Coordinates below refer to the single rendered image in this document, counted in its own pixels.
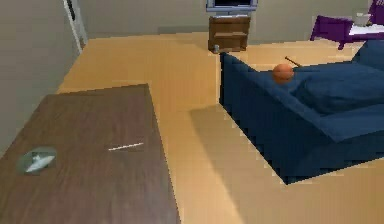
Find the thin white stick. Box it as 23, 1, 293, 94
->
107, 142, 145, 152

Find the brown wooden television stand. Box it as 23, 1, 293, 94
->
207, 14, 252, 53

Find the orange basketball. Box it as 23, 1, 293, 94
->
272, 63, 296, 85

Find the dark blue sofa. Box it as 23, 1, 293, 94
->
219, 39, 384, 185

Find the grey television set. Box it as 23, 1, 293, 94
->
205, 0, 259, 17

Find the dark brown wooden table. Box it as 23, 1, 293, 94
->
0, 83, 182, 224

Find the white room door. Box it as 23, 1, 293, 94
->
62, 0, 89, 54

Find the white side table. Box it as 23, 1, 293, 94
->
347, 23, 384, 37

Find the pale grey cup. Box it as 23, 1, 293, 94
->
353, 12, 371, 28

